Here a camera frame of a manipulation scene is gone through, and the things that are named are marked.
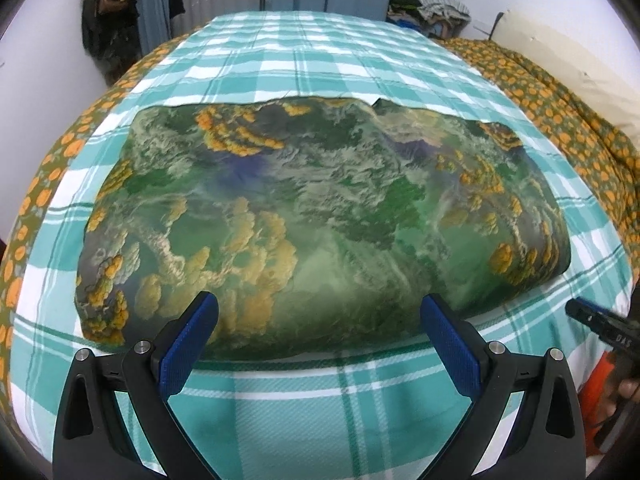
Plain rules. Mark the coats on standing rack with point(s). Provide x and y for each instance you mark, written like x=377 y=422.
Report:
x=109 y=31

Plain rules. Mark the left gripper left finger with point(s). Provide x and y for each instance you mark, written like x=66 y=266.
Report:
x=91 y=440

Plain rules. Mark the right hand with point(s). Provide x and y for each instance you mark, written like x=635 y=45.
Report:
x=616 y=389

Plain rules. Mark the orange floral green quilt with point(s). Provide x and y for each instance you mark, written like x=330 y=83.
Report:
x=604 y=184

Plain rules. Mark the teal plaid bed sheet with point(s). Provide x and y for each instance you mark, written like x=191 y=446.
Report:
x=379 y=415

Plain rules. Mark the green landscape print jacket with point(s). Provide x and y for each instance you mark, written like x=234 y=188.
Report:
x=318 y=224

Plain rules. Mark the blue curtain left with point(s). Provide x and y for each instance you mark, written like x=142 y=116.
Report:
x=153 y=24

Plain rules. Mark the orange fleece blanket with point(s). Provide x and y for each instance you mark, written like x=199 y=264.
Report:
x=592 y=399

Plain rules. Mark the clothes pile on chair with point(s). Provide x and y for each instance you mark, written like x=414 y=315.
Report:
x=440 y=19

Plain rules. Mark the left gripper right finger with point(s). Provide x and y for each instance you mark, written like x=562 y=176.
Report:
x=546 y=440

